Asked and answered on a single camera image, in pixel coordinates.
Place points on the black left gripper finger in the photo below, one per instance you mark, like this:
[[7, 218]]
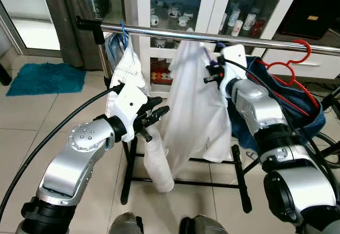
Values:
[[153, 104], [159, 115]]

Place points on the white shirt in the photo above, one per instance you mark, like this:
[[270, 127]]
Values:
[[196, 111]]

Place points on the grey right robot leg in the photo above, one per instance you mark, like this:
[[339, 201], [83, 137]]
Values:
[[202, 226]]

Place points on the grey robot leg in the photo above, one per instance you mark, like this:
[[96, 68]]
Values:
[[125, 223], [202, 226]]

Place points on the blue clothes hanger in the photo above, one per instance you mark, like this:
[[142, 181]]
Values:
[[124, 32]]

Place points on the grey curtain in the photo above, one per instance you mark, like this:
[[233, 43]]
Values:
[[74, 21]]

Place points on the white ceramic mug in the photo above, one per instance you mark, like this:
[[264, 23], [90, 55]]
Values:
[[155, 20], [175, 12]]

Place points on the teal floor mat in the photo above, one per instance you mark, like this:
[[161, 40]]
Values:
[[45, 80]]

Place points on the chrome clothes rail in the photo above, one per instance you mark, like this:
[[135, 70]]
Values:
[[186, 33]]

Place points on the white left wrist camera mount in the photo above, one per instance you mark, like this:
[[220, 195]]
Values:
[[127, 106]]

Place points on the white collared garment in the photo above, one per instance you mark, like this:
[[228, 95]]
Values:
[[127, 80]]

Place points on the white framed glass door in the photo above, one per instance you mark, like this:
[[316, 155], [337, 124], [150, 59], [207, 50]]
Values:
[[26, 16]]

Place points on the grey left robot leg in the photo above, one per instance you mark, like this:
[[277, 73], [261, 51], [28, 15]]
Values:
[[125, 223]]

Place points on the white printed tumbler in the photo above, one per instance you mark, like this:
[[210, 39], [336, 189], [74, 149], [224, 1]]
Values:
[[238, 28], [251, 22]]

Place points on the dark blue denim garment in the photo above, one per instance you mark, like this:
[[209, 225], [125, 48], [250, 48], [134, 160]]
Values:
[[303, 122]]

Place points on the red plastic clothes hanger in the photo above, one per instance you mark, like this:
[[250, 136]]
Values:
[[309, 49]]

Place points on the black box with gold label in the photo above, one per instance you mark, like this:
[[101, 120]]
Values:
[[313, 5]]

